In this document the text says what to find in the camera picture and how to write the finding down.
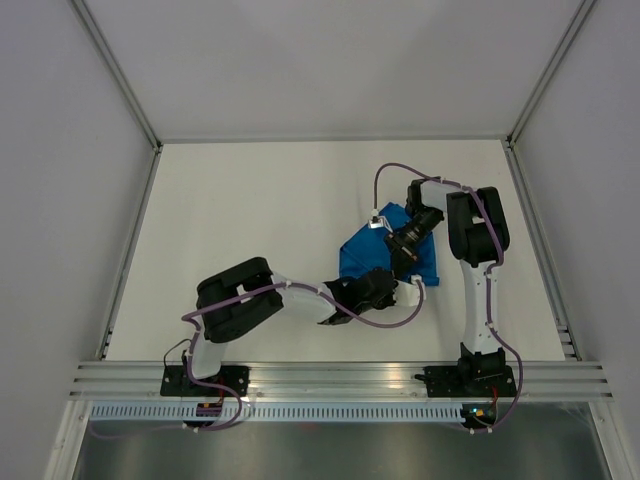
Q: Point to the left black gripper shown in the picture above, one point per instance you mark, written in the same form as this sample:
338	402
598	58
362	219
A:
390	299

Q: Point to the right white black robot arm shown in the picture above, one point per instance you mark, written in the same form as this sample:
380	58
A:
478	238

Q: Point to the aluminium mounting rail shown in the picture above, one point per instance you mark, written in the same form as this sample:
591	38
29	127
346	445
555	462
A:
562	381

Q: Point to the right aluminium frame post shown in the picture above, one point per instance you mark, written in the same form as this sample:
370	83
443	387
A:
569	36

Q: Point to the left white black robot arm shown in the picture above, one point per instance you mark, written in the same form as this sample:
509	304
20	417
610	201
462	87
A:
236	301

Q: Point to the white slotted cable duct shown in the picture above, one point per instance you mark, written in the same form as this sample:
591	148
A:
305	412

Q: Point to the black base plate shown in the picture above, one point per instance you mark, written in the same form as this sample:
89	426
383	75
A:
176	383
448	382

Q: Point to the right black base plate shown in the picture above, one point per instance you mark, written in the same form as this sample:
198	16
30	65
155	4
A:
448	382

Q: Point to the left aluminium frame post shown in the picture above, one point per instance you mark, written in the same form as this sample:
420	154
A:
100	43

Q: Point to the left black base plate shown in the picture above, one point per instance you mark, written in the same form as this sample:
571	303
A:
176	383

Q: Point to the aluminium frame post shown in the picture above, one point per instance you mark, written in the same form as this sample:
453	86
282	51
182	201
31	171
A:
100	43
569	36

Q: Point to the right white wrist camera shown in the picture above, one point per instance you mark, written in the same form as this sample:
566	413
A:
378	222

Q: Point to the blue cloth napkin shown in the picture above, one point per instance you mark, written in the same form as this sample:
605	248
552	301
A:
366	249

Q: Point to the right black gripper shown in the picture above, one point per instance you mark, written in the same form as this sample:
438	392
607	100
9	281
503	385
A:
401	253

